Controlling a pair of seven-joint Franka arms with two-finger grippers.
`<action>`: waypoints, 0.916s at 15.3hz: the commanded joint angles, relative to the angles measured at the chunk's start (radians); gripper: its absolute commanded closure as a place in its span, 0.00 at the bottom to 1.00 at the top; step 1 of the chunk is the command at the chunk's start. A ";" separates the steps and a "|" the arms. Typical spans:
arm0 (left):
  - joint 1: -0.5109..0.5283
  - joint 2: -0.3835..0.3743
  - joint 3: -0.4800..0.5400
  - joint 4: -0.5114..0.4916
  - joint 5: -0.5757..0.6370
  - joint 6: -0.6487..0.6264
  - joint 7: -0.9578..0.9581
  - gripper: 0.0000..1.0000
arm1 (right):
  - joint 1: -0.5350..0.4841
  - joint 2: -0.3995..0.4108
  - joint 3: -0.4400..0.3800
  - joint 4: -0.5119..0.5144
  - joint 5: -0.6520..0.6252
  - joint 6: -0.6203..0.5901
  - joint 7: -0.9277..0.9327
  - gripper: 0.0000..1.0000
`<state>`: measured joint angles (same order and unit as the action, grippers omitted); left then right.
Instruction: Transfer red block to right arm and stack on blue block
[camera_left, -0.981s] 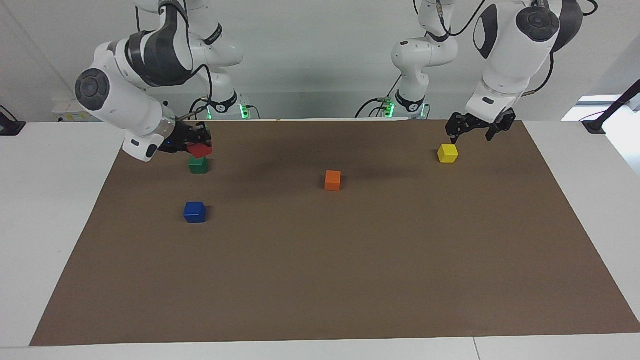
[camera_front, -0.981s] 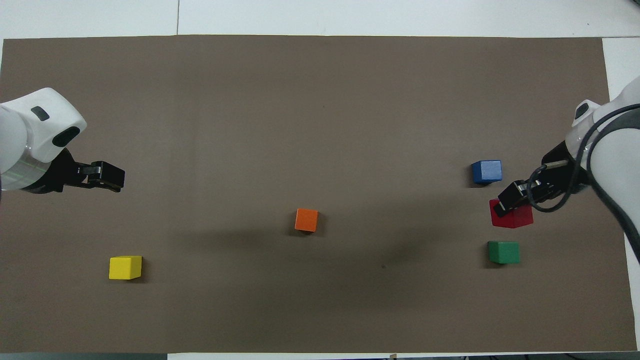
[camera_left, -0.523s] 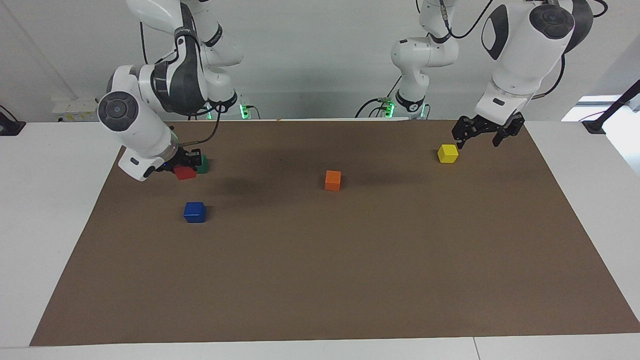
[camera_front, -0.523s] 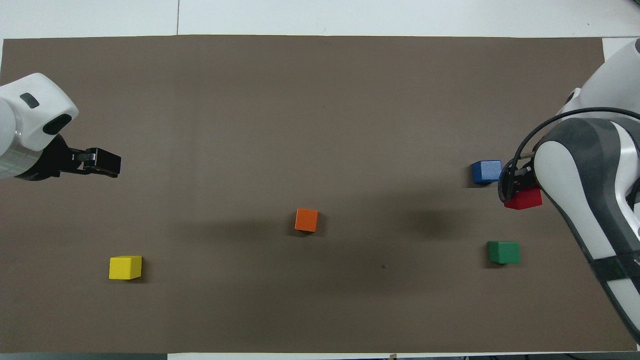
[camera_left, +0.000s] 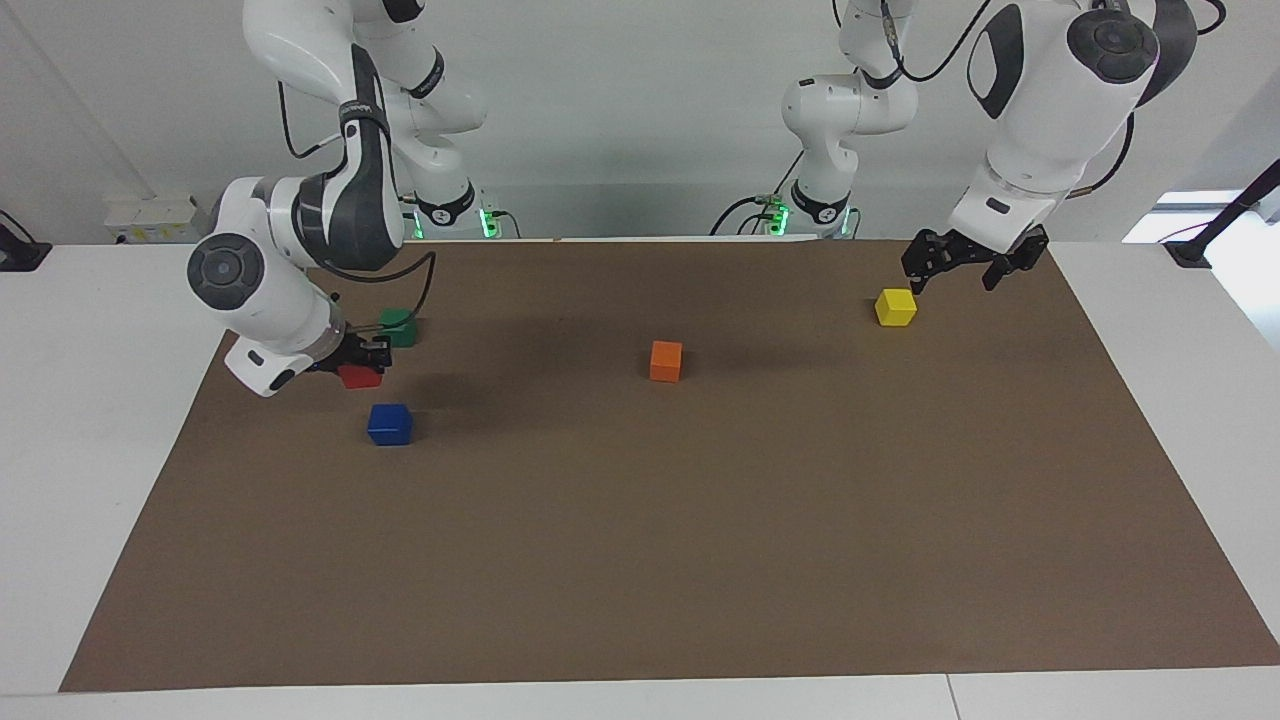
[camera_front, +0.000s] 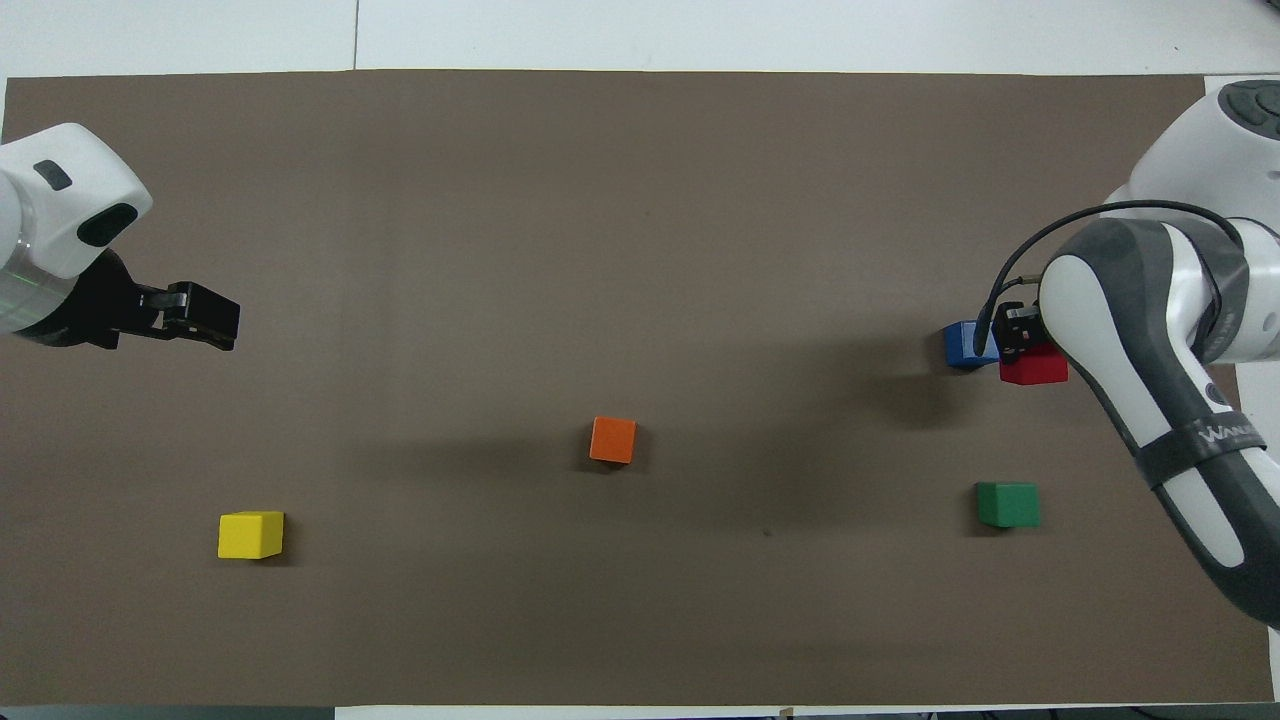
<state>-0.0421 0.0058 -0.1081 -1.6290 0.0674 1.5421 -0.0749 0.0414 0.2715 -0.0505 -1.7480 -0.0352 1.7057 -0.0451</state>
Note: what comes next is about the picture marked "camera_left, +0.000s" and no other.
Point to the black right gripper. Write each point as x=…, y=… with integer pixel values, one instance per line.
x=345, y=355

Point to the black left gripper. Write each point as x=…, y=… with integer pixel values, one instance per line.
x=975, y=248

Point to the red wooden block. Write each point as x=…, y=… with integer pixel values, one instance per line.
x=360, y=378

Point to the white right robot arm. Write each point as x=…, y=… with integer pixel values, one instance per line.
x=330, y=200

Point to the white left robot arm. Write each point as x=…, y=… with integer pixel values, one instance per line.
x=1040, y=110

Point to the green wooden block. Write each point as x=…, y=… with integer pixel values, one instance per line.
x=400, y=330

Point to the yellow wooden block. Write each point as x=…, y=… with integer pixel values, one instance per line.
x=896, y=308

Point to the blue wooden block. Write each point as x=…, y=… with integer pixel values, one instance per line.
x=390, y=425

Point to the orange wooden block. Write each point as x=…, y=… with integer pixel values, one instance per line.
x=666, y=362

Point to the brown paper mat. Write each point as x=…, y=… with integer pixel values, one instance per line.
x=700, y=520

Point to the black table clamp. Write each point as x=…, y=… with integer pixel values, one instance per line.
x=22, y=252

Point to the white wall power box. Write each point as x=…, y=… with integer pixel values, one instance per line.
x=150, y=220

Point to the black camera stand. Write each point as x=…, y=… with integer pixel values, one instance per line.
x=1225, y=210

